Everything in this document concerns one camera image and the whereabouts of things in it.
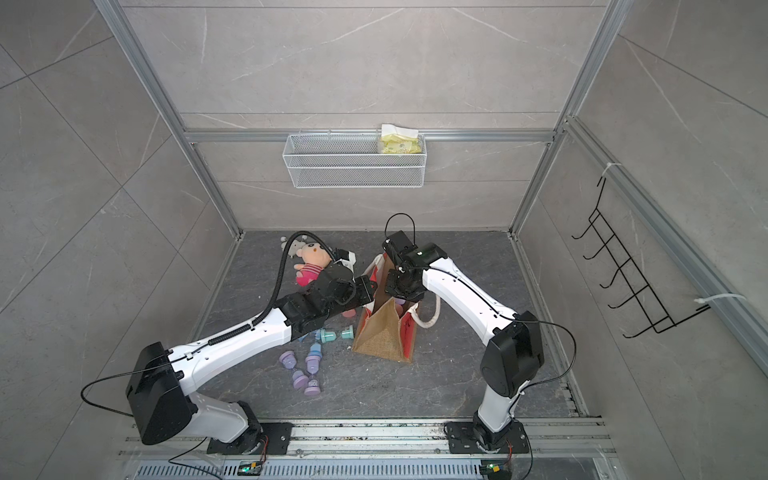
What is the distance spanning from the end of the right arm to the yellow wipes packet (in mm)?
314

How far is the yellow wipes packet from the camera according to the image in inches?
33.7

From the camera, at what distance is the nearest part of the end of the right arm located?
58 centimetres
